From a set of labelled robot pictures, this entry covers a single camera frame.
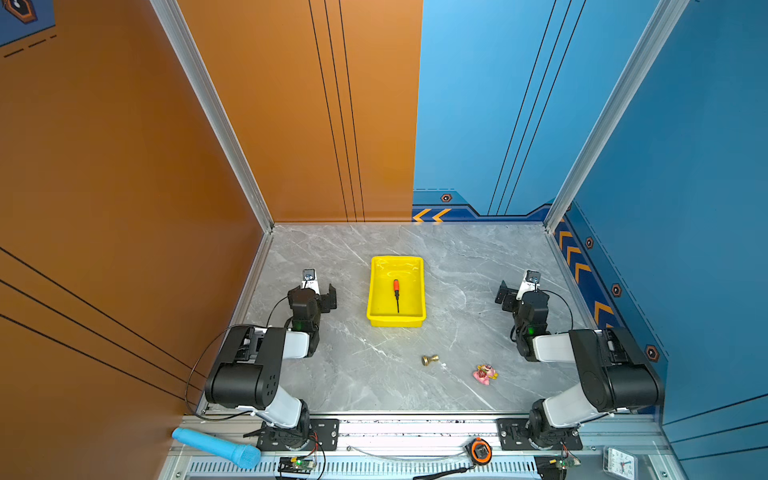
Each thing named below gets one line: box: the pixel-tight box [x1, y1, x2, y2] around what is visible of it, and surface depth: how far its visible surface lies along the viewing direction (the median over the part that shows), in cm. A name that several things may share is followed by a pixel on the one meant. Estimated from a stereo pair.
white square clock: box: [602, 446, 638, 480], surface depth 70 cm
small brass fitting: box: [421, 354, 440, 367], surface depth 86 cm
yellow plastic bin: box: [366, 255, 427, 328], surface depth 101 cm
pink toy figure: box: [473, 364, 499, 386], surface depth 82 cm
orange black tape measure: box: [465, 437, 493, 465], surface depth 70 cm
